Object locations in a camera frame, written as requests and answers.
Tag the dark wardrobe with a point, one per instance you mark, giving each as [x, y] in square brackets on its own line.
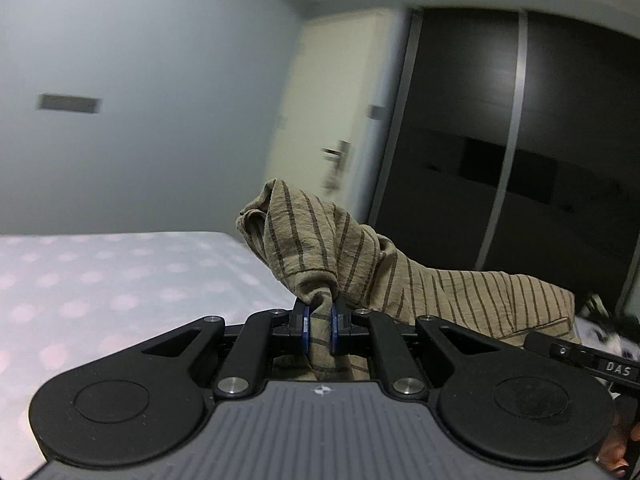
[550, 135]

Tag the wall switch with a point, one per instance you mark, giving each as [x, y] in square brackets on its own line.
[376, 112]

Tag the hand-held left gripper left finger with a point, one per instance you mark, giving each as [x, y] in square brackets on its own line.
[306, 327]

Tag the polka-dot bed sheet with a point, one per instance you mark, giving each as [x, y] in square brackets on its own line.
[100, 285]

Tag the person's right hand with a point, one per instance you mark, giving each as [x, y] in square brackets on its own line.
[625, 440]

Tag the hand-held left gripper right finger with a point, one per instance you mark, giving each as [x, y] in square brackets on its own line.
[336, 330]

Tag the tan striped shirt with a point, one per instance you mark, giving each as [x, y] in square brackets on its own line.
[310, 230]

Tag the grey wall vent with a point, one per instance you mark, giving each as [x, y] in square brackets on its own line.
[70, 104]

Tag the cream door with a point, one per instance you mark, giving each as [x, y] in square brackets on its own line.
[330, 75]

